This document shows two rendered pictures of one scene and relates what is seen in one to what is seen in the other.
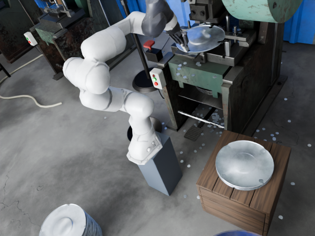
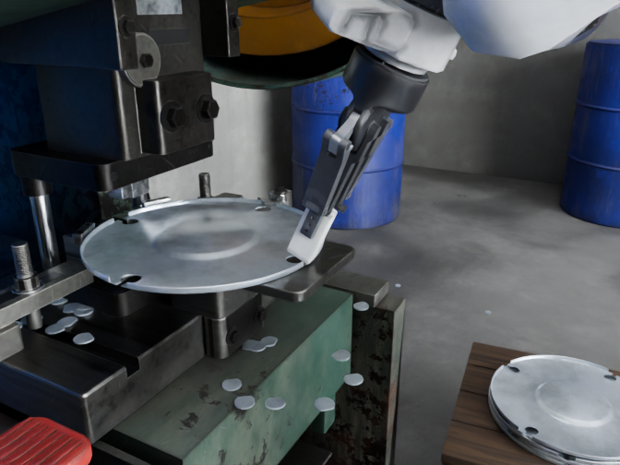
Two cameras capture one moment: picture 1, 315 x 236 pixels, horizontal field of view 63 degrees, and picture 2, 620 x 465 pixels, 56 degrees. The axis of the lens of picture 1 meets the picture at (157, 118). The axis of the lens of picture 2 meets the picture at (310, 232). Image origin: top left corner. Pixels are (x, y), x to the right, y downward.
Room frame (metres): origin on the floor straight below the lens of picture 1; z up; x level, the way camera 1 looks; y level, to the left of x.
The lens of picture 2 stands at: (1.48, 0.26, 1.05)
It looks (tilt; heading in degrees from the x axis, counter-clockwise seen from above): 21 degrees down; 247
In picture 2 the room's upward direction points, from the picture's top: straight up
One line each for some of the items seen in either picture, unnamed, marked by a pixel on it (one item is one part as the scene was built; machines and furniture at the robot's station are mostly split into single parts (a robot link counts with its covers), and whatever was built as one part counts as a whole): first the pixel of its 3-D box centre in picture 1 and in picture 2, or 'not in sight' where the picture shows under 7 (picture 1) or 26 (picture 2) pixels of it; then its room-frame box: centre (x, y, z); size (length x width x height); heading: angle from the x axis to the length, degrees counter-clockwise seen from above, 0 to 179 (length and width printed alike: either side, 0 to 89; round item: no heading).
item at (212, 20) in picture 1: (209, 14); (120, 161); (1.42, -0.50, 0.86); 0.20 x 0.16 x 0.05; 38
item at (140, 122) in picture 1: (141, 113); not in sight; (0.96, 0.07, 0.71); 0.18 x 0.11 x 0.25; 40
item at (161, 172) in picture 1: (158, 163); not in sight; (0.99, 0.09, 0.23); 0.18 x 0.18 x 0.45; 42
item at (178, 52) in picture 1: (197, 52); (240, 293); (1.31, -0.36, 0.72); 0.25 x 0.14 x 0.14; 128
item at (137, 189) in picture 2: not in sight; (130, 179); (1.41, -0.49, 0.84); 0.05 x 0.03 x 0.04; 38
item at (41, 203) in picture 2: not in sight; (42, 215); (1.52, -0.49, 0.81); 0.02 x 0.02 x 0.14
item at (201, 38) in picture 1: (199, 38); (206, 237); (1.33, -0.40, 0.78); 0.29 x 0.29 x 0.01
